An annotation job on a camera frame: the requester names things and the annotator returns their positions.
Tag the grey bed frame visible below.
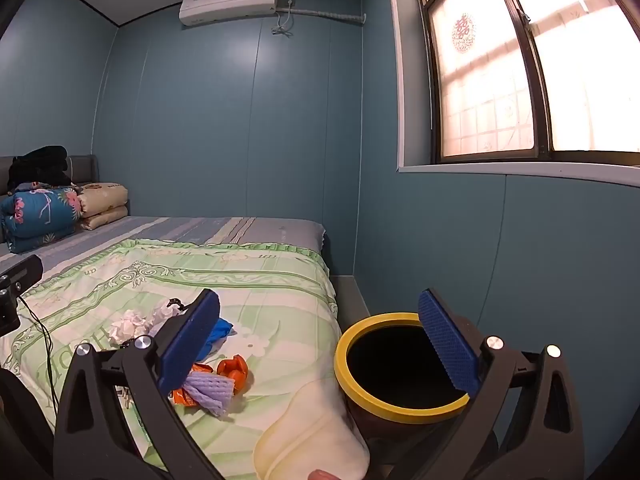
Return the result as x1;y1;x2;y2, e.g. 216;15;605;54
329;275;372;328

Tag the green floral blanket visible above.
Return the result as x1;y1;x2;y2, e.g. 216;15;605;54
0;238;341;480

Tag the folded blue floral quilt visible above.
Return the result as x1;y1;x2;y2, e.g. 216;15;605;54
0;183;84;254

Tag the black clothing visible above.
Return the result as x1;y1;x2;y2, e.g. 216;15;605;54
7;146;74;191

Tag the orange wrapper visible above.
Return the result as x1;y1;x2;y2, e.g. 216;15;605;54
216;355;250;392

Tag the orange snack packet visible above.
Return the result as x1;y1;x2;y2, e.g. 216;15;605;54
170;387;199;409

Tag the white tissue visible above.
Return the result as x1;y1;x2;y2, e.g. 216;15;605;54
151;300;177;324
109;310;151;345

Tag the black cable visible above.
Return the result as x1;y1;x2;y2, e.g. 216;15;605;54
19;297;58;408

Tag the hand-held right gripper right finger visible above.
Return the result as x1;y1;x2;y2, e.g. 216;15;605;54
417;288;586;480

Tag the black bin with yellow rim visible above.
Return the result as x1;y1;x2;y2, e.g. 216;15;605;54
334;312;501;480

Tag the white air conditioner pipe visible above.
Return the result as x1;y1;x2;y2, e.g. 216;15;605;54
271;0;368;38

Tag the dark framed window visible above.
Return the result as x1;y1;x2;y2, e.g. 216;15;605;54
412;0;640;167

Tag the red paper cut decoration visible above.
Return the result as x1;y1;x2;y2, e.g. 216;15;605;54
452;15;476;54

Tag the cream padded cloth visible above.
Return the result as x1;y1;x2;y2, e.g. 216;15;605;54
253;379;372;480

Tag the blue crumpled cloth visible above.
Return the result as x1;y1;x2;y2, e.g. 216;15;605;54
196;317;236;362

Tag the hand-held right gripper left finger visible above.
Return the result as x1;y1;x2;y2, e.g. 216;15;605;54
52;288;223;480

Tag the white air conditioner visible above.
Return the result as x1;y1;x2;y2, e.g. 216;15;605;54
179;0;280;27

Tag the mattress with striped sheet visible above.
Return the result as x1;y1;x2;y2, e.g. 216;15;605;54
0;216;327;293

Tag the purple foam net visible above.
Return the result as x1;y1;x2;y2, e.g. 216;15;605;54
182;364;237;417

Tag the folded beige quilt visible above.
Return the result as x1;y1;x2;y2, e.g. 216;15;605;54
75;182;130;231

